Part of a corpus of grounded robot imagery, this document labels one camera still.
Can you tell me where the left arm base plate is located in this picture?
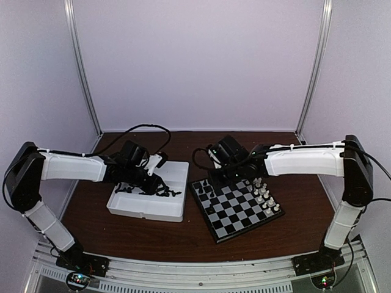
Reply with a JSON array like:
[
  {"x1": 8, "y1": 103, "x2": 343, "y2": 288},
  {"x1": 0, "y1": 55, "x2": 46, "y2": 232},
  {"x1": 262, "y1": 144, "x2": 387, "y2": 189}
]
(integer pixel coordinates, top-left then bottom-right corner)
[{"x1": 56, "y1": 255, "x2": 110, "y2": 277}]

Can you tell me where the front aluminium rail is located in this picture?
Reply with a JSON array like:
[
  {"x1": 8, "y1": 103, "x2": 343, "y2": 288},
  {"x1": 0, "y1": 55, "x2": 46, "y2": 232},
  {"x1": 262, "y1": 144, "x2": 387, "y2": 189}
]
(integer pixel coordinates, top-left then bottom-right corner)
[{"x1": 29, "y1": 239, "x2": 372, "y2": 293}]

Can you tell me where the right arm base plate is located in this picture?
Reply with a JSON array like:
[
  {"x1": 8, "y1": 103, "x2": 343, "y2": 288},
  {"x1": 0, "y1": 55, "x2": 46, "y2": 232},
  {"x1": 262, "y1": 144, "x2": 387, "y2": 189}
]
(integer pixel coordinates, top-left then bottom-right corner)
[{"x1": 292, "y1": 252, "x2": 345, "y2": 276}]

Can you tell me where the white compartment tray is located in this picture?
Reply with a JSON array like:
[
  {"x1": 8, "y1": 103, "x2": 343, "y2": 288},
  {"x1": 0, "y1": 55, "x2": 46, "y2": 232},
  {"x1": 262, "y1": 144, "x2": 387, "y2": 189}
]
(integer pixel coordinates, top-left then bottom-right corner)
[{"x1": 106, "y1": 161, "x2": 189, "y2": 222}]

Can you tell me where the left aluminium frame post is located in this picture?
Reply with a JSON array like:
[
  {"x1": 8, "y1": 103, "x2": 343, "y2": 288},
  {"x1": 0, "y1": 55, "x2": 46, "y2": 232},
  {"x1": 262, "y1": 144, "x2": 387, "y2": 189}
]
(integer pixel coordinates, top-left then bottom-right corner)
[{"x1": 64, "y1": 0, "x2": 103, "y2": 137}]

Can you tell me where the right aluminium frame post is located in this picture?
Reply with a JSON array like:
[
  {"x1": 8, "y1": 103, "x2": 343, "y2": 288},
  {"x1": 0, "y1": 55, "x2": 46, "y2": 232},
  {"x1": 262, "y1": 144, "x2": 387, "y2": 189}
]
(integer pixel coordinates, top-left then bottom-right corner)
[{"x1": 295, "y1": 0, "x2": 333, "y2": 141}]

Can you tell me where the black pieces pile in tray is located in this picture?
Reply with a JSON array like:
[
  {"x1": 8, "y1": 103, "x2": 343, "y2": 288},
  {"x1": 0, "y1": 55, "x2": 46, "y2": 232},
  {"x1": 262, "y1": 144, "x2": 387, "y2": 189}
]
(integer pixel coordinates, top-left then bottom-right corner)
[{"x1": 114, "y1": 183, "x2": 181, "y2": 197}]

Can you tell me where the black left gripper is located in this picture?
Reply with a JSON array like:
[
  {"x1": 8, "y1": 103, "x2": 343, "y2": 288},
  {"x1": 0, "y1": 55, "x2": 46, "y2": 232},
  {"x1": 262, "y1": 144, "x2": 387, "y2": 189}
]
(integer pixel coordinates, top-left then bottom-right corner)
[{"x1": 124, "y1": 165, "x2": 167, "y2": 195}]

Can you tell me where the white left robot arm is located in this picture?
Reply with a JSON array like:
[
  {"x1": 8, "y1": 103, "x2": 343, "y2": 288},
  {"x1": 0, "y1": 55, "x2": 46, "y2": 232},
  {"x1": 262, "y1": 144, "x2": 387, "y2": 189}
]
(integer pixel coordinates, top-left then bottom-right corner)
[{"x1": 2, "y1": 141, "x2": 164, "y2": 271}]

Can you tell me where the left circuit board with LEDs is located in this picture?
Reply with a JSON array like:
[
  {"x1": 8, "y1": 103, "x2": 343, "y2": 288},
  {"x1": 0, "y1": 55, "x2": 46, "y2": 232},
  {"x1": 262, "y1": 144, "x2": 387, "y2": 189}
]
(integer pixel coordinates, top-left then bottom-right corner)
[{"x1": 65, "y1": 272, "x2": 91, "y2": 291}]

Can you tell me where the circuit board with leds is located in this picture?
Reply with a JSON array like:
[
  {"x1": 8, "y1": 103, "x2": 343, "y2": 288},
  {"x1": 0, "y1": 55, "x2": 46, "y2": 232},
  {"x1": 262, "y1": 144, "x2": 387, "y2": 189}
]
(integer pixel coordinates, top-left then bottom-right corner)
[
  {"x1": 65, "y1": 272, "x2": 91, "y2": 291},
  {"x1": 311, "y1": 273, "x2": 336, "y2": 290}
]

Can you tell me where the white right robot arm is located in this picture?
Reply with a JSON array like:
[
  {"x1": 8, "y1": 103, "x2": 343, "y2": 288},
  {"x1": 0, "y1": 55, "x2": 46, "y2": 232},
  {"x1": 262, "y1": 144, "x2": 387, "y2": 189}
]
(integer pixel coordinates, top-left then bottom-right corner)
[{"x1": 206, "y1": 135, "x2": 373, "y2": 270}]

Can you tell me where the aluminium frame post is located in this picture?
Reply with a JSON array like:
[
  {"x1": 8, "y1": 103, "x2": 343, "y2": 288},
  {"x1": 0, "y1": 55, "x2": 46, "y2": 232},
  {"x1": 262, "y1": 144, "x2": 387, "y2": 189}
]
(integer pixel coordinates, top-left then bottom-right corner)
[
  {"x1": 295, "y1": 0, "x2": 333, "y2": 141},
  {"x1": 64, "y1": 0, "x2": 103, "y2": 137}
]

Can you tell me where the right circuit board with LEDs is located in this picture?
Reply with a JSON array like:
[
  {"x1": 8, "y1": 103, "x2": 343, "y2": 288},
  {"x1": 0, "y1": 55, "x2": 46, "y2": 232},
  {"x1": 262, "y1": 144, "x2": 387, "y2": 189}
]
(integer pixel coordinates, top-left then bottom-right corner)
[{"x1": 311, "y1": 273, "x2": 336, "y2": 290}]

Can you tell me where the black and grey chessboard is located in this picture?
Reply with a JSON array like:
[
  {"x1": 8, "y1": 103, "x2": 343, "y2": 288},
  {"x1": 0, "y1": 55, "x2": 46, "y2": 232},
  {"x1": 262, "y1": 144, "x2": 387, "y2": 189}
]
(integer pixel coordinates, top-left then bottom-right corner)
[{"x1": 189, "y1": 178, "x2": 285, "y2": 244}]

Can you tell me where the white king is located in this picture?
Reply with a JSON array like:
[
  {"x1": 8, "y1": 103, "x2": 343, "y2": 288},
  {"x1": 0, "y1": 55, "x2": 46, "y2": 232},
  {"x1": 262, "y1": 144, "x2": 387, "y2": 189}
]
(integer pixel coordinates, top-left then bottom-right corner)
[{"x1": 260, "y1": 183, "x2": 267, "y2": 194}]

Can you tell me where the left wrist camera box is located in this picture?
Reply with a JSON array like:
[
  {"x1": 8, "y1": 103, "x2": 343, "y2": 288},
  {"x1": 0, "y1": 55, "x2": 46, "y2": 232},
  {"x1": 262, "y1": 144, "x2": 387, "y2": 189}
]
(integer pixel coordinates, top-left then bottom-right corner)
[{"x1": 144, "y1": 152, "x2": 168, "y2": 176}]

